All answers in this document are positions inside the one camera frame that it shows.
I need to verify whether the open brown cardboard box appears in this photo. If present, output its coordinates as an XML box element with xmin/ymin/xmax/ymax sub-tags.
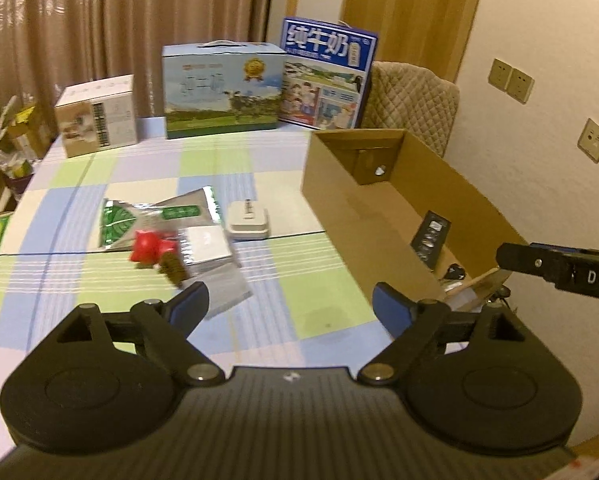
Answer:
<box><xmin>301</xmin><ymin>129</ymin><xmax>523</xmax><ymax>300</ymax></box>

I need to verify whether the black cable bundle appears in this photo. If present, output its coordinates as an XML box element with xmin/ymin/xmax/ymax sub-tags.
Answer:
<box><xmin>441</xmin><ymin>261</ymin><xmax>469</xmax><ymax>283</ymax></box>

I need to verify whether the black Flyco shaver box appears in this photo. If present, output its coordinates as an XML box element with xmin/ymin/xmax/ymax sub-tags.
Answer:
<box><xmin>410</xmin><ymin>210</ymin><xmax>451</xmax><ymax>271</ymax></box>

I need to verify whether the blue milk carton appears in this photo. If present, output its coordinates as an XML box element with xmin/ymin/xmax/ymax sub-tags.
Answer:
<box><xmin>280</xmin><ymin>18</ymin><xmax>379</xmax><ymax>130</ymax></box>

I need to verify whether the clear plastic cup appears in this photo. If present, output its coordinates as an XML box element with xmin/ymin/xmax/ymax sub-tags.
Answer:
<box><xmin>186</xmin><ymin>263</ymin><xmax>252</xmax><ymax>318</ymax></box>

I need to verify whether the white plug adapter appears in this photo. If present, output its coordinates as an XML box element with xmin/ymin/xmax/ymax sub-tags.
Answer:
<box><xmin>226</xmin><ymin>200</ymin><xmax>270</xmax><ymax>240</ymax></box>

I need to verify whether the brown curtain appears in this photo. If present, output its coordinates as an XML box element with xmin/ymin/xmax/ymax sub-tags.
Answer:
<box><xmin>0</xmin><ymin>0</ymin><xmax>270</xmax><ymax>124</ymax></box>

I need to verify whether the red pig figurine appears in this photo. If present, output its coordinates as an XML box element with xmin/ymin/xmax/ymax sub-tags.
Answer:
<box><xmin>129</xmin><ymin>230</ymin><xmax>178</xmax><ymax>266</ymax></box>

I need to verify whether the green pure milk carton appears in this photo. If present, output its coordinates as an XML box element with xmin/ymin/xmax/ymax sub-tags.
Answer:
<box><xmin>162</xmin><ymin>40</ymin><xmax>285</xmax><ymax>140</ymax></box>

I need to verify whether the beige wall socket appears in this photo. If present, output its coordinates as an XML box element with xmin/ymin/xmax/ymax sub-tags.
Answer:
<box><xmin>577</xmin><ymin>118</ymin><xmax>599</xmax><ymax>164</ymax></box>

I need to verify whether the bag of cotton swabs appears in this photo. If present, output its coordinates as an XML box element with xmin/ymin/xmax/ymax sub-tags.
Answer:
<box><xmin>443</xmin><ymin>268</ymin><xmax>512</xmax><ymax>312</ymax></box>

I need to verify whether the plaid bed sheet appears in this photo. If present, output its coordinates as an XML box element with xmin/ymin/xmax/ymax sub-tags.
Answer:
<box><xmin>0</xmin><ymin>119</ymin><xmax>388</xmax><ymax>457</ymax></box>

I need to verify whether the wooden door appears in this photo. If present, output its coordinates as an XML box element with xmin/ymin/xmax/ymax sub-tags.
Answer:
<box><xmin>341</xmin><ymin>0</ymin><xmax>479</xmax><ymax>81</ymax></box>

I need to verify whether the quilted beige chair cover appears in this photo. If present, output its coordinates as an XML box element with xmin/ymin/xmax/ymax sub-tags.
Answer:
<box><xmin>360</xmin><ymin>62</ymin><xmax>460</xmax><ymax>157</ymax></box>

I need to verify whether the white beige product box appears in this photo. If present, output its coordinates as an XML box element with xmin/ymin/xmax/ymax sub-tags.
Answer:
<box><xmin>54</xmin><ymin>75</ymin><xmax>139</xmax><ymax>158</ymax></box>

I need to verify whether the silver green tea pouch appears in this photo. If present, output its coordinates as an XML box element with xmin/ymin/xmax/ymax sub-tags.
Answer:
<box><xmin>98</xmin><ymin>186</ymin><xmax>221</xmax><ymax>252</ymax></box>

